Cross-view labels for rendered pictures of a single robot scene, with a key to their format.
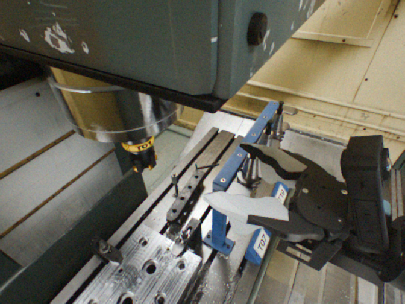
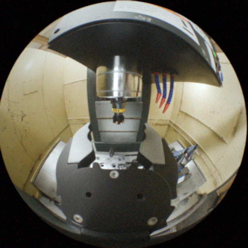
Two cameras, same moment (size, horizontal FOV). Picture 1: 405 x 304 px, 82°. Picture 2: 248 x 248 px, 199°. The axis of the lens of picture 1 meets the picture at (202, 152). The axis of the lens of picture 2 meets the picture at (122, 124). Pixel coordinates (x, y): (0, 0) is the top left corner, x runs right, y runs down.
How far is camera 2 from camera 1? 0.25 m
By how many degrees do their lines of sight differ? 47
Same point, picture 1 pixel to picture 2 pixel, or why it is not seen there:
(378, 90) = (223, 163)
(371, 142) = not seen: outside the picture
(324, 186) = (143, 195)
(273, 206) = (81, 149)
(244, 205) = (79, 133)
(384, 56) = (229, 149)
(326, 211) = (85, 205)
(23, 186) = (110, 123)
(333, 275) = not seen: hidden behind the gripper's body
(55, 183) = (117, 128)
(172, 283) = not seen: hidden behind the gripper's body
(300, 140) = (195, 170)
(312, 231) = (59, 184)
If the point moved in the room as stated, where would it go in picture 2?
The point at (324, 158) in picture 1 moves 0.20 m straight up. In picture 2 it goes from (196, 180) to (207, 171)
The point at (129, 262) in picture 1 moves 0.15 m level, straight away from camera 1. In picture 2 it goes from (111, 159) to (118, 148)
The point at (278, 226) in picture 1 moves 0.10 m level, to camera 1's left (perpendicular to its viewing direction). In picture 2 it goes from (62, 154) to (68, 120)
